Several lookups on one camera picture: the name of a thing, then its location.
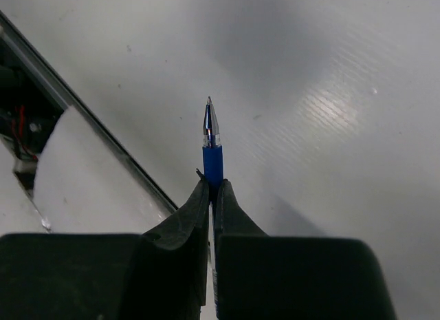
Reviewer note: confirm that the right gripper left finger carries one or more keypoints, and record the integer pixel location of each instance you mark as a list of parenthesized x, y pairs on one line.
[(160, 274)]

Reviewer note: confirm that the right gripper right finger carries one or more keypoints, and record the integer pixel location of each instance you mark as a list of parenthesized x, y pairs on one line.
[(265, 277)]

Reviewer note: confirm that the blue pen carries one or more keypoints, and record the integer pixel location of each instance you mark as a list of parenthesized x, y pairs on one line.
[(212, 153)]

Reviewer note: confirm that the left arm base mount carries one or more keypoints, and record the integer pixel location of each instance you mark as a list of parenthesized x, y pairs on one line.
[(28, 117)]

